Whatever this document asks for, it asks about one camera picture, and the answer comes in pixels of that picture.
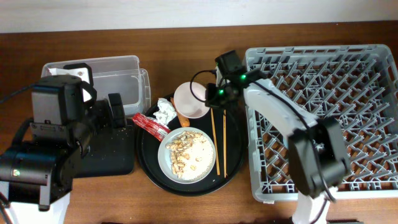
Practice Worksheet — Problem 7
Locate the clear plastic bin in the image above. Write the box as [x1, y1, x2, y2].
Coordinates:
[41, 55, 151, 117]

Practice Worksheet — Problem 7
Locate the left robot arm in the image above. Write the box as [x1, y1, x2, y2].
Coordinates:
[1, 63, 127, 223]

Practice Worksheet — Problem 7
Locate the orange carrot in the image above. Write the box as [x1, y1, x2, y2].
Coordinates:
[170, 98, 190, 128]

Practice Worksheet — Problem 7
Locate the wooden chopstick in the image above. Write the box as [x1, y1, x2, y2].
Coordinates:
[210, 108, 221, 176]
[223, 110, 227, 178]

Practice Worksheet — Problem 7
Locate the black round tray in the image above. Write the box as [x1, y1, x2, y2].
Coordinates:
[136, 106, 248, 197]

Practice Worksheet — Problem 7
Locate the black rectangular tray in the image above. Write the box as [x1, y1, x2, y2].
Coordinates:
[76, 119, 135, 178]

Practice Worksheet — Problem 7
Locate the crumpled white tissue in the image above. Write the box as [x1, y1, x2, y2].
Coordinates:
[154, 98, 177, 126]

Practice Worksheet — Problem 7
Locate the red snack wrapper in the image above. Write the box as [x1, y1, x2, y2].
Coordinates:
[132, 113, 171, 141]

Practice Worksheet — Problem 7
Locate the grey plate with food scraps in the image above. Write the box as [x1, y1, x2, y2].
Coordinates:
[157, 127, 216, 184]

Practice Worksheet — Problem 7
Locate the grey dishwasher rack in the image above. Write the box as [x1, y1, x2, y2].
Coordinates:
[244, 44, 397, 199]

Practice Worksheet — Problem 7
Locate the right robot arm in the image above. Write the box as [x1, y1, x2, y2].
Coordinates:
[205, 50, 351, 223]

